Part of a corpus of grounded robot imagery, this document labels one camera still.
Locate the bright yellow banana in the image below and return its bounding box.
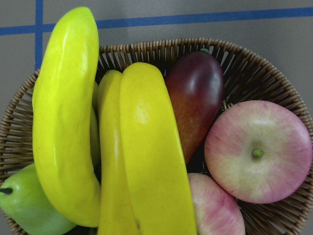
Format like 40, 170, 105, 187
32, 7, 100, 227

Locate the yellow banana in basket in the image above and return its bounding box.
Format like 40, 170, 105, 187
120, 62, 197, 235

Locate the brown wicker basket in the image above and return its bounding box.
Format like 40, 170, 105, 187
0, 38, 313, 235

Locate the red mango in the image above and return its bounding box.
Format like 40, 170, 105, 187
165, 49, 224, 163

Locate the thin yellow banana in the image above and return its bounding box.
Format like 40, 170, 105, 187
97, 70, 139, 235

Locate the pink apple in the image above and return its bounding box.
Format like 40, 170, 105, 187
188, 173, 246, 235
204, 100, 313, 204

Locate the brown paper table cover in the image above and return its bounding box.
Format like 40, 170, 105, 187
0, 0, 313, 103

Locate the green pear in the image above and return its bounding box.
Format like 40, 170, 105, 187
0, 164, 76, 235

